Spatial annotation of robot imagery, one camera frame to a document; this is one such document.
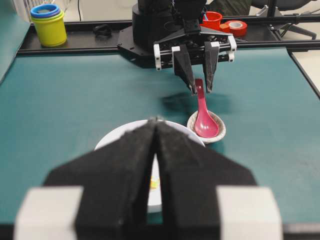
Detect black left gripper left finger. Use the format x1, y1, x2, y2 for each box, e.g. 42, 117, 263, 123
13, 120, 157, 240

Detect yellow hexagonal prism block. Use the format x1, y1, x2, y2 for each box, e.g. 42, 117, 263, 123
149, 176, 160, 190

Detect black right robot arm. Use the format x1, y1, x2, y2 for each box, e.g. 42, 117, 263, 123
118, 0, 237, 94

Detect blue stacking cup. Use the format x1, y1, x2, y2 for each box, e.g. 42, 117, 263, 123
30, 3, 61, 19

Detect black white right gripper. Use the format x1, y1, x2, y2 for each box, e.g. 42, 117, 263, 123
153, 20, 237, 95

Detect pink ceramic spoon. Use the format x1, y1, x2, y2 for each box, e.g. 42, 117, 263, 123
194, 78, 219, 138

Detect black cable bundle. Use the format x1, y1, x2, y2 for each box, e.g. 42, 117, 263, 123
92, 24, 113, 38

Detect black office chair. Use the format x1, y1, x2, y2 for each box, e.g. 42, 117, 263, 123
251, 0, 320, 40

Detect small crackle glaze dish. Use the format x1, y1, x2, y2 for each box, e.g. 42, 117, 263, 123
186, 111, 227, 144

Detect yellow green stacking cup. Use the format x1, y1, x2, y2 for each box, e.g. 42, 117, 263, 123
31, 11, 67, 47

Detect large white bowl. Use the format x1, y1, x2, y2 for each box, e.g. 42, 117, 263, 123
95, 119, 205, 214

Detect black aluminium frame rail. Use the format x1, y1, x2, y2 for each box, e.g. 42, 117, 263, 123
17, 14, 320, 58

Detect red tape roll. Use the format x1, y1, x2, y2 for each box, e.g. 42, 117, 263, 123
219, 20, 248, 37

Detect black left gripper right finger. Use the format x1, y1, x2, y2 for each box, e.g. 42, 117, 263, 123
156, 121, 284, 240

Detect red plastic cup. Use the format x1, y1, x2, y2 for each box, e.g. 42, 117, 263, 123
200, 11, 223, 31

